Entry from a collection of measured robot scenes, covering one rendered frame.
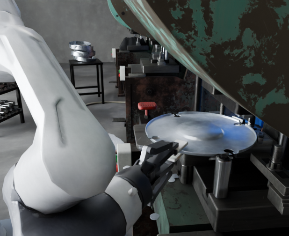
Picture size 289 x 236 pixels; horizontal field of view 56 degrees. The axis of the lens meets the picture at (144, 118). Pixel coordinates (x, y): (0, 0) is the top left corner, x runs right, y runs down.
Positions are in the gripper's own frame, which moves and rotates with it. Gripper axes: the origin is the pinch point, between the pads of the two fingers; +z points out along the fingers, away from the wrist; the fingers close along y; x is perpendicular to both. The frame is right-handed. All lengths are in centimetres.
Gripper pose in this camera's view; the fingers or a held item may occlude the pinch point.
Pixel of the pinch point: (176, 150)
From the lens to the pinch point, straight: 63.0
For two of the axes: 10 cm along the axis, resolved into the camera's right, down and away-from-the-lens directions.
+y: -0.1, -9.4, -3.4
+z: 5.3, -2.9, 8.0
